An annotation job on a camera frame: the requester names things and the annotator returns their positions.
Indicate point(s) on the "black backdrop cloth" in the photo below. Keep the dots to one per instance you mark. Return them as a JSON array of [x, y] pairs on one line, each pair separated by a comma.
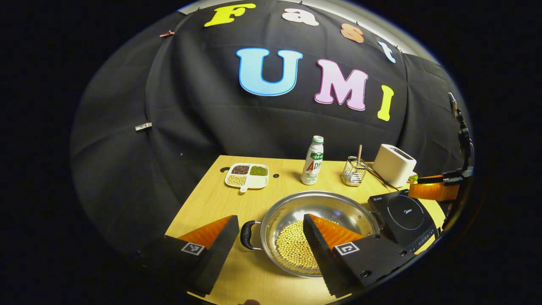
[[237, 127]]

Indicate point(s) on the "white toaster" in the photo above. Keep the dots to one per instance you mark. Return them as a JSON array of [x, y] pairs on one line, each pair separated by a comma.
[[391, 165]]

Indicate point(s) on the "white milk bottle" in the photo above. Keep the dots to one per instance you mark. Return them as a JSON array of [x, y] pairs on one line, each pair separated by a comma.
[[312, 165]]

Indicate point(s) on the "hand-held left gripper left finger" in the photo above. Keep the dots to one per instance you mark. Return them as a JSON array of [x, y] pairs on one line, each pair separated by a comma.
[[211, 258]]

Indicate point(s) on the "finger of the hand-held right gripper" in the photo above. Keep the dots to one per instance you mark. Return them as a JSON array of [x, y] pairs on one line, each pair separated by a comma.
[[430, 179], [432, 192]]

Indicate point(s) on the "white divided bean dish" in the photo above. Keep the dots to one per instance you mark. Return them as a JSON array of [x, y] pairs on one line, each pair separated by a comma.
[[254, 182]]

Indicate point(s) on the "pink backdrop clip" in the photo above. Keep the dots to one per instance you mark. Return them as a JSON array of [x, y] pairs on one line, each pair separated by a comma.
[[167, 33]]

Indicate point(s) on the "white backdrop clip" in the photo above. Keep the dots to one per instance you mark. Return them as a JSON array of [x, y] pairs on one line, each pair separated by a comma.
[[143, 126]]

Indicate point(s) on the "stainless steel pot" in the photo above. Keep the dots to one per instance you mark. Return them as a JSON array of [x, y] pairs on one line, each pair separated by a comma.
[[313, 205]]

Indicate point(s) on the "pile of soybeans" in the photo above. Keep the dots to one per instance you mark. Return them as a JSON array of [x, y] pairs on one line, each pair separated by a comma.
[[294, 245]]

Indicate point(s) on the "black induction cooktop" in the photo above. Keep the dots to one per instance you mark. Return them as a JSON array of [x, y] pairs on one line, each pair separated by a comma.
[[404, 212]]

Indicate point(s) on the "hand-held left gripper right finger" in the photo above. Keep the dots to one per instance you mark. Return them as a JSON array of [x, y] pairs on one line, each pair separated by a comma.
[[322, 258]]

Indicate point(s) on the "sandwich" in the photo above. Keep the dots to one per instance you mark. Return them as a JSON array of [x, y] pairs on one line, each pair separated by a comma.
[[413, 178]]

